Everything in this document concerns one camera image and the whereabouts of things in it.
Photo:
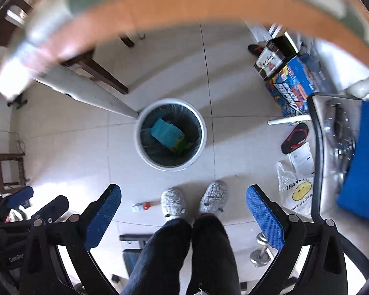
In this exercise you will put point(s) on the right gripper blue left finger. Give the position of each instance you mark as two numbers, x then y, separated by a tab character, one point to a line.
99	214

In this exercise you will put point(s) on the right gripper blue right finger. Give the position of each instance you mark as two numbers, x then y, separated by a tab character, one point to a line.
270	226

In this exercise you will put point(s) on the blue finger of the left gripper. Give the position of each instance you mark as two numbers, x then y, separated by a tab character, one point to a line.
53	210
13	201

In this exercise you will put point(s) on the teal snack bag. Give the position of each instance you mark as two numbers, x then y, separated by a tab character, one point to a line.
170	136

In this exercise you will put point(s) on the white round trash bin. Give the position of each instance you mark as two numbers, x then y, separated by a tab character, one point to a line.
185	117

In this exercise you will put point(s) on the silver dumbbell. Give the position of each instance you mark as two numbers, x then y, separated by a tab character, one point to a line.
265	254

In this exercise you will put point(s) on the smiley plastic bag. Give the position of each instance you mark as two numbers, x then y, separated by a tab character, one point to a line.
295	181

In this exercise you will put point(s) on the left dark trouser leg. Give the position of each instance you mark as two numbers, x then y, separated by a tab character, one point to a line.
159	264

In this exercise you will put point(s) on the blue seat cushion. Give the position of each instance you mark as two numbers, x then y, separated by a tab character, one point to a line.
354	195

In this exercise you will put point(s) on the black red flip-flop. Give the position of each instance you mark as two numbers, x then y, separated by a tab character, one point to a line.
296	139

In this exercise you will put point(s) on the blue printed cardboard box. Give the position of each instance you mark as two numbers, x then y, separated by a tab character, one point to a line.
299	78

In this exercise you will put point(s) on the dark wooden chair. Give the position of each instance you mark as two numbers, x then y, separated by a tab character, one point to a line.
86	62

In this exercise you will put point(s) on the black white gift box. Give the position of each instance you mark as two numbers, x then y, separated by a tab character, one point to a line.
277	52

